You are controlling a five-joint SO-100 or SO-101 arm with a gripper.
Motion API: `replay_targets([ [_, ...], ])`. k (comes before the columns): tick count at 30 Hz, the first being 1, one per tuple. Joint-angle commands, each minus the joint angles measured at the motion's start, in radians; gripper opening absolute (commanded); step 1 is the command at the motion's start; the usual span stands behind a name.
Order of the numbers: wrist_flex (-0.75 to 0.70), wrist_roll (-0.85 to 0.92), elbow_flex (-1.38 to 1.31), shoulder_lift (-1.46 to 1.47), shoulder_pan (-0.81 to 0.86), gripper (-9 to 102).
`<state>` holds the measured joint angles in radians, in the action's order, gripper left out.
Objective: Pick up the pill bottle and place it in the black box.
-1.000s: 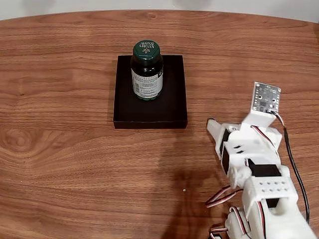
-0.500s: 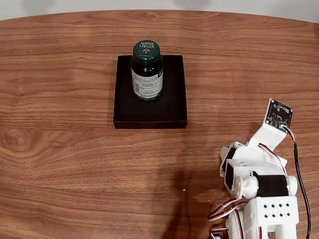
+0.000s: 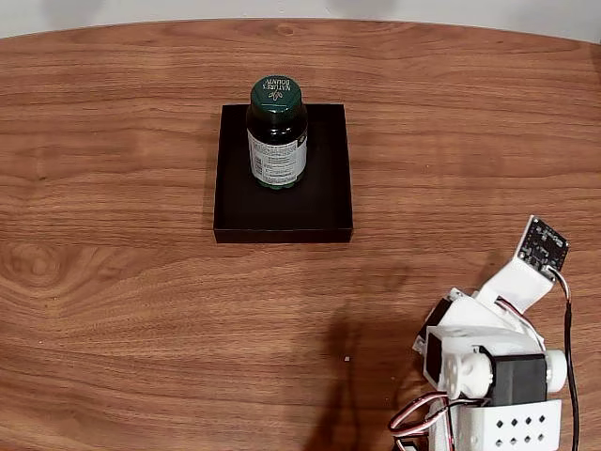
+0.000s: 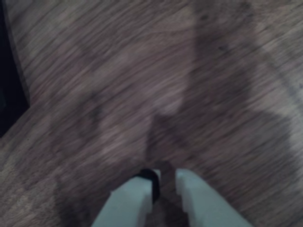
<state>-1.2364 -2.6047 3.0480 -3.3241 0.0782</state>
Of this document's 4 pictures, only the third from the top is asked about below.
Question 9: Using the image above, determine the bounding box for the black camera cable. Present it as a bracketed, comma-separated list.
[544, 265, 581, 451]

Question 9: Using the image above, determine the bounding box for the shallow black box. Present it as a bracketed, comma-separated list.
[213, 103, 354, 244]

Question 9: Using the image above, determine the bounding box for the camera circuit board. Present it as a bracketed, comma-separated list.
[517, 214, 572, 273]

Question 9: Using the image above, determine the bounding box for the green-capped dark pill bottle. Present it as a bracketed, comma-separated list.
[245, 74, 309, 191]

